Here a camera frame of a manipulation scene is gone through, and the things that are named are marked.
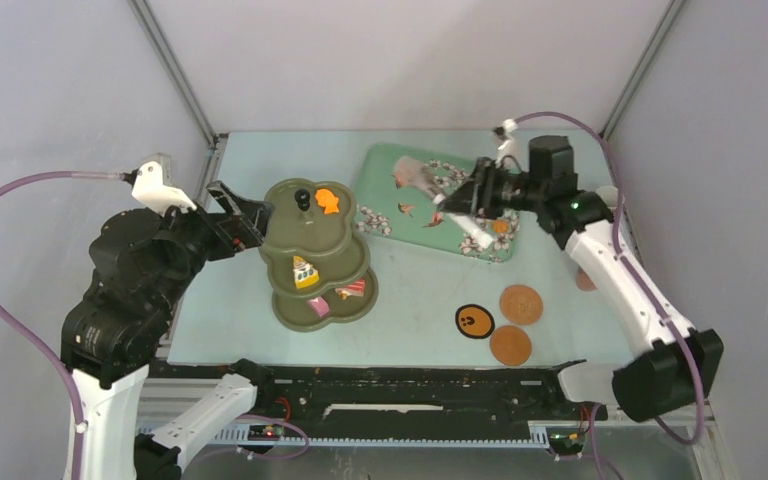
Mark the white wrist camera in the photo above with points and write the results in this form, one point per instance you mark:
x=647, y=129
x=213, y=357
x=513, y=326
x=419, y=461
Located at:
x=152, y=186
x=506, y=136

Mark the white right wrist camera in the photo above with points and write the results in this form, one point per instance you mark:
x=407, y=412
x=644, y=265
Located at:
x=506, y=136

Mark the yellow smiley face coaster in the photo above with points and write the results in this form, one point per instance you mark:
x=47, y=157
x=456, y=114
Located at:
x=474, y=321

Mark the orange-handled cup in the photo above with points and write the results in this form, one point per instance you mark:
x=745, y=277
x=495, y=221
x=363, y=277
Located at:
x=584, y=282

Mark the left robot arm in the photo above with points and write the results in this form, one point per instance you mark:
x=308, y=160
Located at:
x=144, y=261

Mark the far round cork coaster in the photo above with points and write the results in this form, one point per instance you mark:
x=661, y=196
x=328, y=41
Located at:
x=521, y=304

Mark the green floral serving tray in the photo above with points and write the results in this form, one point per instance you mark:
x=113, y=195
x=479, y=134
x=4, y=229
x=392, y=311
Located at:
x=407, y=215

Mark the pink toy cake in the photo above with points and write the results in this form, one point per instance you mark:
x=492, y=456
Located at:
x=319, y=306

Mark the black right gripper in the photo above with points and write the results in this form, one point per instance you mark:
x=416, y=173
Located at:
x=478, y=191

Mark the far orange cup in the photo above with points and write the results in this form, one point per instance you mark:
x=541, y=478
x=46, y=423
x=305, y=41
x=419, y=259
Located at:
x=609, y=195

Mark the green three-tier serving stand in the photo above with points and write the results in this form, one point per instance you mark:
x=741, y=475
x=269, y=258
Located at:
x=331, y=243

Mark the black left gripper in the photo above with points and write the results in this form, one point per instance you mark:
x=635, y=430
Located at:
x=247, y=225

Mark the metal serving tongs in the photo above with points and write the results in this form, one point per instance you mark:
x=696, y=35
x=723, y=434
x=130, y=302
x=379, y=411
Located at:
x=425, y=183

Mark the round cork coaster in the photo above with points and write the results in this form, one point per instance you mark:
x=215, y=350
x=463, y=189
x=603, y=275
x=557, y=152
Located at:
x=521, y=304
x=510, y=345

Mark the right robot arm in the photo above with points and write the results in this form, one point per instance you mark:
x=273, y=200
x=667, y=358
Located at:
x=674, y=363

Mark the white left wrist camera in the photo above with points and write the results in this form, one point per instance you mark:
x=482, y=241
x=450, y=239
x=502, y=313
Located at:
x=152, y=186

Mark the yellow toy cake slice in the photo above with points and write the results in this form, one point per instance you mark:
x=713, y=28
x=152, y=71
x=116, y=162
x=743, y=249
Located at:
x=305, y=275

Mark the red striped toy cake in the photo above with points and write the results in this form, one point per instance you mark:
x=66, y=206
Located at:
x=354, y=289

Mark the orange toy fish pastry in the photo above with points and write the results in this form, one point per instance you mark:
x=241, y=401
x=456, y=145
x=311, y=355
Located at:
x=328, y=201

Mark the near round cork coaster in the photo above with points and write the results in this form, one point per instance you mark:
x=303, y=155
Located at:
x=510, y=345

